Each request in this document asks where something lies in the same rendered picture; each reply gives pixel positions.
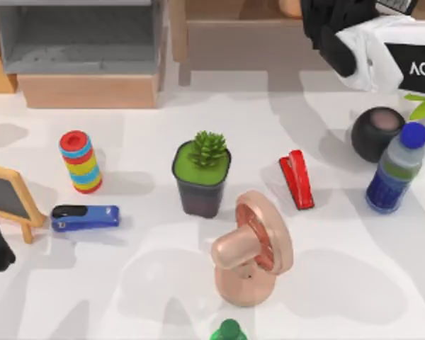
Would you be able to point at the framed blackboard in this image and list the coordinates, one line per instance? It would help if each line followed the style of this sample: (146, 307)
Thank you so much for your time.
(7, 195)

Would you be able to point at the stack of coloured rings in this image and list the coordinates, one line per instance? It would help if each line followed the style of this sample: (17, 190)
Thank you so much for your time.
(80, 163)

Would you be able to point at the red stapler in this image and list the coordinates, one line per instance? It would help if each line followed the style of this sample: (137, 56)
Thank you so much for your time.
(299, 180)

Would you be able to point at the pale wooden drawer front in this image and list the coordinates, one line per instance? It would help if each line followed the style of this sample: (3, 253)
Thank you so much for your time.
(88, 90)

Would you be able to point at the pink desk fan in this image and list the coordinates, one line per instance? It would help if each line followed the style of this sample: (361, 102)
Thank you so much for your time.
(248, 255)

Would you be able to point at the green bottle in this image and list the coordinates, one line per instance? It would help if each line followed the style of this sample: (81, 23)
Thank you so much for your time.
(229, 331)

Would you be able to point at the black pot with green plant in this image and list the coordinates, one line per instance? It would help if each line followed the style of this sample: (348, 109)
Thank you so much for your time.
(200, 187)

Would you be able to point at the black round speaker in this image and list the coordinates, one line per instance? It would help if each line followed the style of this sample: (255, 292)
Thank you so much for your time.
(370, 138)

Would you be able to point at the orange round pot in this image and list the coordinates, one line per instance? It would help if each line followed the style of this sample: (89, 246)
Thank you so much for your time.
(291, 8)

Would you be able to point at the blue stapler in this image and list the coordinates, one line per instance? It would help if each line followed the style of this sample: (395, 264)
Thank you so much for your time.
(92, 217)

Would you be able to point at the water bottle with blue cap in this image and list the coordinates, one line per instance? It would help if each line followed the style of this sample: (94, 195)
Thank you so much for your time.
(393, 177)

